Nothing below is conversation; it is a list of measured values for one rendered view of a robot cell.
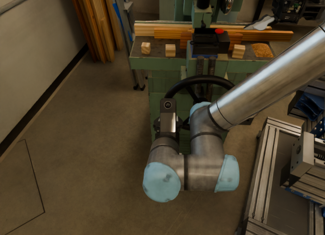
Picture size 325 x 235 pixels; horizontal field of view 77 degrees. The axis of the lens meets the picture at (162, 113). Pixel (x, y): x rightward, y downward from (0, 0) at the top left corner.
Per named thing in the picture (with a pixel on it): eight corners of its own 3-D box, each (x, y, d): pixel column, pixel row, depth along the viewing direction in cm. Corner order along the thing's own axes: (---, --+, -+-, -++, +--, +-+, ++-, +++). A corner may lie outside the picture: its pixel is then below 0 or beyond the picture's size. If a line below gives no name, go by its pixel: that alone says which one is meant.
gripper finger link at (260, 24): (246, 33, 67) (276, 16, 63) (242, 26, 71) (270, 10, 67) (250, 40, 68) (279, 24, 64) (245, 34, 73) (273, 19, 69)
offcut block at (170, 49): (174, 51, 85) (175, 44, 83) (175, 56, 83) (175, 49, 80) (165, 51, 85) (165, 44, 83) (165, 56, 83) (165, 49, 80)
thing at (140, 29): (135, 36, 94) (134, 24, 90) (135, 33, 95) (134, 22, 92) (267, 38, 92) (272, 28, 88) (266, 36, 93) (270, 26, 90)
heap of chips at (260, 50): (256, 56, 83) (258, 52, 81) (250, 44, 89) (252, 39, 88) (273, 57, 82) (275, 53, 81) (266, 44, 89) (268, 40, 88)
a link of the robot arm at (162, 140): (147, 143, 49) (182, 144, 48) (150, 135, 53) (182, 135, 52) (149, 170, 51) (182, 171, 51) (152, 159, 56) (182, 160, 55)
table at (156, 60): (126, 83, 81) (124, 71, 76) (136, 43, 101) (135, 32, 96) (283, 89, 79) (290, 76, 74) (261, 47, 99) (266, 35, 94)
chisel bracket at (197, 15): (192, 33, 86) (194, 12, 79) (190, 18, 95) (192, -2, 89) (210, 33, 85) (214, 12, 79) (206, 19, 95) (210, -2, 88)
